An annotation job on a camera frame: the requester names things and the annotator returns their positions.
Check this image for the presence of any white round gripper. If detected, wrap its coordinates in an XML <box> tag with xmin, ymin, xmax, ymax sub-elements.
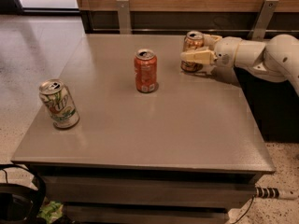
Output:
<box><xmin>180</xmin><ymin>34</ymin><xmax>242</xmax><ymax>73</ymax></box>

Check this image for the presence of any tan LaCroix orange can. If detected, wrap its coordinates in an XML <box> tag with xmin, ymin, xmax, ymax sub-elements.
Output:
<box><xmin>180</xmin><ymin>31</ymin><xmax>204</xmax><ymax>73</ymax></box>

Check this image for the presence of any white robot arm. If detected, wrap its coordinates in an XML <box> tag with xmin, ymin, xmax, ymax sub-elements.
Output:
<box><xmin>180</xmin><ymin>35</ymin><xmax>299</xmax><ymax>96</ymax></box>

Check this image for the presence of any red orange soda can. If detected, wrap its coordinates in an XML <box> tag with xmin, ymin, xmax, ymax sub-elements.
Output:
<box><xmin>134</xmin><ymin>49</ymin><xmax>157</xmax><ymax>93</ymax></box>

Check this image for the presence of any white green 7up can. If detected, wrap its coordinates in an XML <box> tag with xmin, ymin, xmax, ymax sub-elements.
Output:
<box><xmin>39</xmin><ymin>79</ymin><xmax>79</xmax><ymax>129</ymax></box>

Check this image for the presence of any grey table drawer cabinet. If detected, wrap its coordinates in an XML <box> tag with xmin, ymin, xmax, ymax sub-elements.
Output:
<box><xmin>33</xmin><ymin>165</ymin><xmax>255</xmax><ymax>224</ymax></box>

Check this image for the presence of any green snack bag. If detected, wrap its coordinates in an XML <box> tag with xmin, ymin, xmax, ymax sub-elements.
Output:
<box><xmin>37</xmin><ymin>201</ymin><xmax>63</xmax><ymax>224</ymax></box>

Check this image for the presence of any right metal bracket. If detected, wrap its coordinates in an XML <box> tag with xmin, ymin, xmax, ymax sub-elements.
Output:
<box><xmin>248</xmin><ymin>0</ymin><xmax>278</xmax><ymax>41</ymax></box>

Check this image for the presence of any metal bracket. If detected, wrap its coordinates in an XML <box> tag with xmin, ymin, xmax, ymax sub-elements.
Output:
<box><xmin>248</xmin><ymin>0</ymin><xmax>278</xmax><ymax>41</ymax></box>
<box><xmin>117</xmin><ymin>0</ymin><xmax>132</xmax><ymax>35</ymax></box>

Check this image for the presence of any left metal bracket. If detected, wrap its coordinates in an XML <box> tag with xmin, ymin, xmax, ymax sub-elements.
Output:
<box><xmin>117</xmin><ymin>0</ymin><xmax>132</xmax><ymax>35</ymax></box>

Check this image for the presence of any striped black white handle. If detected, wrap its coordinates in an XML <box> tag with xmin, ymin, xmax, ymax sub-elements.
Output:
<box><xmin>255</xmin><ymin>186</ymin><xmax>299</xmax><ymax>201</ymax></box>

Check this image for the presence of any thin black cable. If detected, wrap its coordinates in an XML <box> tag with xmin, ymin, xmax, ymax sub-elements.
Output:
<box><xmin>230</xmin><ymin>195</ymin><xmax>256</xmax><ymax>224</ymax></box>

